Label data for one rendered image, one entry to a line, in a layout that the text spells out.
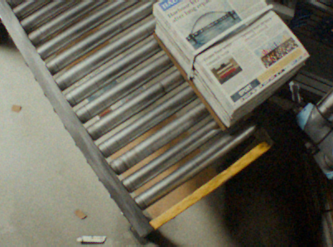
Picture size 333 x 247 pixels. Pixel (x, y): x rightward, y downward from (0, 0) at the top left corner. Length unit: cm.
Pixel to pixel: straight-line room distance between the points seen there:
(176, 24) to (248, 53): 21
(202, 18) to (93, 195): 117
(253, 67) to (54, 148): 127
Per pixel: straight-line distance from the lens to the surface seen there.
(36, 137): 228
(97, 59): 147
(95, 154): 138
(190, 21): 126
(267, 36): 129
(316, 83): 219
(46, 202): 221
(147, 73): 145
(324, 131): 134
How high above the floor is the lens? 215
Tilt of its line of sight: 73 degrees down
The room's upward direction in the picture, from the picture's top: 1 degrees counter-clockwise
